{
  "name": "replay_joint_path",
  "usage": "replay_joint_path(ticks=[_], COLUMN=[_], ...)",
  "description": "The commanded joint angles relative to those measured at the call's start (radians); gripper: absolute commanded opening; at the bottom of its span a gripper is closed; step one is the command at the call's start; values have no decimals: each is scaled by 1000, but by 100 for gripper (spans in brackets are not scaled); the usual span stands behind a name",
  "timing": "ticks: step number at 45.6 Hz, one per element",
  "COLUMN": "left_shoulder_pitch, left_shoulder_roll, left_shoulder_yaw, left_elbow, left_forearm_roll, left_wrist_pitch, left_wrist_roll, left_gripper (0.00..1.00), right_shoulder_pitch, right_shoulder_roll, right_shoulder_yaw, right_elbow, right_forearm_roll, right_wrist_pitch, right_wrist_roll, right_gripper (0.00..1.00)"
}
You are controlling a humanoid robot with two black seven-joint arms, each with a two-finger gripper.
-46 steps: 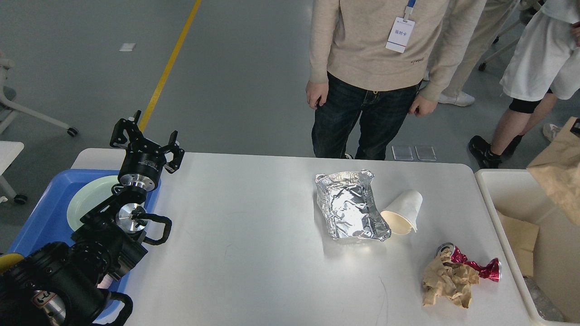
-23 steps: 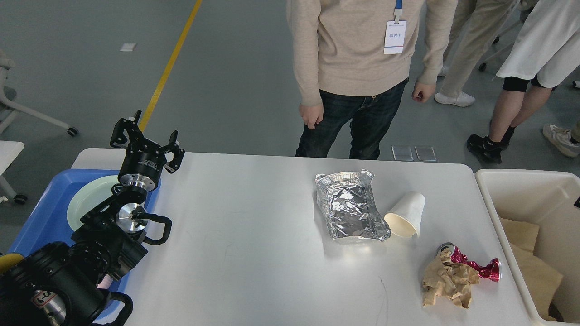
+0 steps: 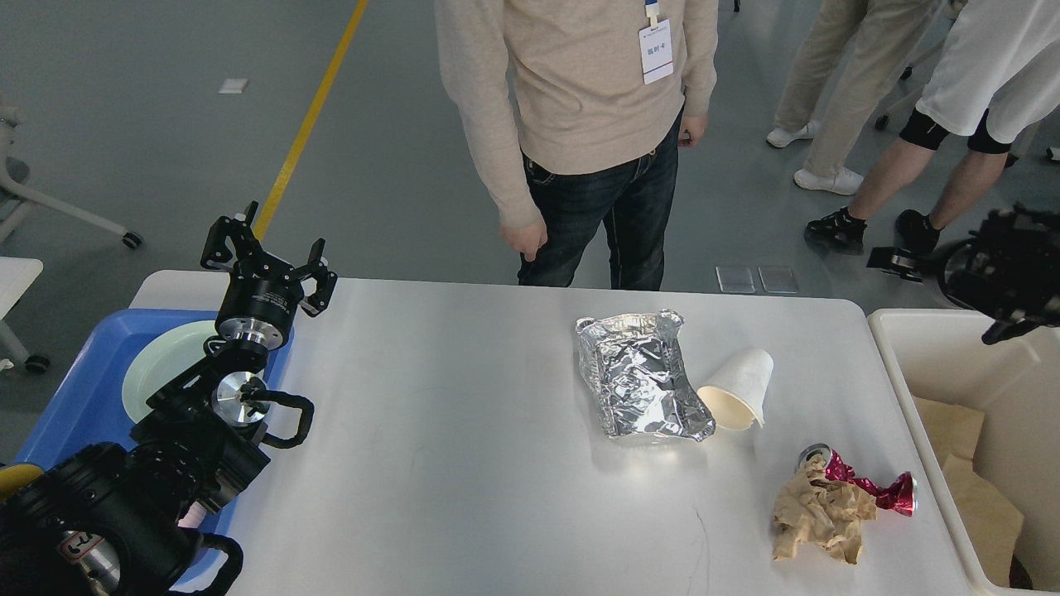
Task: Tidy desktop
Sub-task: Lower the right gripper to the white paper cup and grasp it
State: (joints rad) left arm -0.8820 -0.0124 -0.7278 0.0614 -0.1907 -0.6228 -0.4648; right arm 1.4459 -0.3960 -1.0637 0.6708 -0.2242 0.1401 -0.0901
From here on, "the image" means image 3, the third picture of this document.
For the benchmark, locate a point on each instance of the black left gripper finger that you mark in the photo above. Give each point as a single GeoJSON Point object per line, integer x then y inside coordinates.
{"type": "Point", "coordinates": [316, 269]}
{"type": "Point", "coordinates": [232, 247]}

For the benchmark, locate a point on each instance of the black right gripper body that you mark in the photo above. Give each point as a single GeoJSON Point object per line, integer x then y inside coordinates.
{"type": "Point", "coordinates": [943, 264]}

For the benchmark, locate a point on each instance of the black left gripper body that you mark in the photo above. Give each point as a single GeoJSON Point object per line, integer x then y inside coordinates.
{"type": "Point", "coordinates": [259, 310]}

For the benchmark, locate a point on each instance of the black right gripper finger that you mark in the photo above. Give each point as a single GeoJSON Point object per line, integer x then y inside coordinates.
{"type": "Point", "coordinates": [897, 262]}

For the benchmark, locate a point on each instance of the green plate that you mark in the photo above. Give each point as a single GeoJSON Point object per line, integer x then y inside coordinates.
{"type": "Point", "coordinates": [166, 364]}

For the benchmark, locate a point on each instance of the small cream cup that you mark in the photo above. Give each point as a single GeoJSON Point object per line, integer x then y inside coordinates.
{"type": "Point", "coordinates": [736, 392]}

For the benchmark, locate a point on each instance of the pink ribbed mug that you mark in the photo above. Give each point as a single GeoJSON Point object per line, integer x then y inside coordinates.
{"type": "Point", "coordinates": [194, 517]}

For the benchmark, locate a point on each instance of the brown paper bag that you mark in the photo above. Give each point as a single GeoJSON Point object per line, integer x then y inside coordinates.
{"type": "Point", "coordinates": [992, 522]}

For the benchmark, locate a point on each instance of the brown paper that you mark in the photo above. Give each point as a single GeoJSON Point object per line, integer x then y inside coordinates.
{"type": "Point", "coordinates": [817, 511]}
{"type": "Point", "coordinates": [953, 430]}

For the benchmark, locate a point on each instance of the aluminium foil bag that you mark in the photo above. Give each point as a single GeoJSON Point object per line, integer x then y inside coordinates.
{"type": "Point", "coordinates": [633, 365]}

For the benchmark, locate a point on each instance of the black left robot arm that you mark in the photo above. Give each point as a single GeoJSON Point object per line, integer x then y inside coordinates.
{"type": "Point", "coordinates": [107, 520]}

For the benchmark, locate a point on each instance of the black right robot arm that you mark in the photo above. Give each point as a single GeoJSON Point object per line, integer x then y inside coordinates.
{"type": "Point", "coordinates": [1007, 270]}

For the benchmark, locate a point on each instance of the white plastic bin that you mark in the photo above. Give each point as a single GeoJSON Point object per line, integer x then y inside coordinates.
{"type": "Point", "coordinates": [938, 355]}

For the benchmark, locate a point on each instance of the clear floor plate right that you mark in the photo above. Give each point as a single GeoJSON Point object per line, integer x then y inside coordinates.
{"type": "Point", "coordinates": [778, 280]}

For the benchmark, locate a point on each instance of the clear floor plate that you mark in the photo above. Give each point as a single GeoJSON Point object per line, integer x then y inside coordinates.
{"type": "Point", "coordinates": [736, 280]}
{"type": "Point", "coordinates": [778, 280]}

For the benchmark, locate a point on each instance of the clear floor plate left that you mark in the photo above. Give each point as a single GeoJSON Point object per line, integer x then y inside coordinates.
{"type": "Point", "coordinates": [736, 280]}

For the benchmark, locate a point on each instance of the brown paper in bin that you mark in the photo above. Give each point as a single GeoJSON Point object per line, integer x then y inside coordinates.
{"type": "Point", "coordinates": [953, 430]}

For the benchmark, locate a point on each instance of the person in black shorts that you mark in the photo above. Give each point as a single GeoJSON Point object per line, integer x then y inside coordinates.
{"type": "Point", "coordinates": [999, 73]}

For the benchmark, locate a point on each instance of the blue plastic tray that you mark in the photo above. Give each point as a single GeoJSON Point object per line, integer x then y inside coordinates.
{"type": "Point", "coordinates": [87, 408]}

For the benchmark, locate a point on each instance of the white chair base left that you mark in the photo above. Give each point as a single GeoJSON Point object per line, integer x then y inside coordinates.
{"type": "Point", "coordinates": [18, 198]}

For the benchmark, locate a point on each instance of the person in khaki trousers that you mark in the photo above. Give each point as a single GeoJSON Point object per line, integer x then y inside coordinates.
{"type": "Point", "coordinates": [846, 65]}

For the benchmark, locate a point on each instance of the crushed red drink can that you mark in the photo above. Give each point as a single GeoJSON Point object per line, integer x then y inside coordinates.
{"type": "Point", "coordinates": [900, 496]}

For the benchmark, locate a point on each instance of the blue mug yellow inside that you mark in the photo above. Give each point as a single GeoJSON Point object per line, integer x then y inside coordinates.
{"type": "Point", "coordinates": [15, 477]}

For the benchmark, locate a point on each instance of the person in beige sweater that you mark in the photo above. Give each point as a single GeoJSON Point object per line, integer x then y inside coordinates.
{"type": "Point", "coordinates": [574, 113]}

